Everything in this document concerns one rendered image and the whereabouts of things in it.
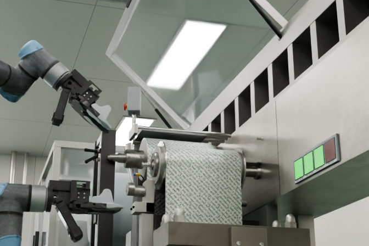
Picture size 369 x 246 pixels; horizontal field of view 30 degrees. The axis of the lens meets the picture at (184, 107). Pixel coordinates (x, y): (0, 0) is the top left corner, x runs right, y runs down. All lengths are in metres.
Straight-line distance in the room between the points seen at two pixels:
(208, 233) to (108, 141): 0.68
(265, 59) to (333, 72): 0.48
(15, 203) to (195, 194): 0.52
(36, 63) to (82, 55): 3.01
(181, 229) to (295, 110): 0.48
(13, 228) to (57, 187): 0.16
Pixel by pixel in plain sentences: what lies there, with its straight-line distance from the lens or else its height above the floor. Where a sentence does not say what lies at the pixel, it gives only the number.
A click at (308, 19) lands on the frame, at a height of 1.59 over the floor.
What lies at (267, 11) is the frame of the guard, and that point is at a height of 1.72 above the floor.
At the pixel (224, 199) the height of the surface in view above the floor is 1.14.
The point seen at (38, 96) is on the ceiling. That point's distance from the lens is 5.98.
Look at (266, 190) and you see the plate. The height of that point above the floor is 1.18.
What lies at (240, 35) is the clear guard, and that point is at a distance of 2.38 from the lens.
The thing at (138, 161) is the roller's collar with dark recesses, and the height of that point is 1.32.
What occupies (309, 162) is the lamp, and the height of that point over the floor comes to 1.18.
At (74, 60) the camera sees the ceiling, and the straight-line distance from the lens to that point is 5.23.
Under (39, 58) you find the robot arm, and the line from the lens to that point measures 2.13.
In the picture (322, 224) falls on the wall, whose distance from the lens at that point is 6.88.
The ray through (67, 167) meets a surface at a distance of 3.06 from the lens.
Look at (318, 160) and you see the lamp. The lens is 1.81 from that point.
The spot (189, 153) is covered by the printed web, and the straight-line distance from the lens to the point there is 2.08.
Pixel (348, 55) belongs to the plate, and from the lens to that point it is 1.74.
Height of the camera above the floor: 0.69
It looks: 20 degrees up
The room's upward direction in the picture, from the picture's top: straight up
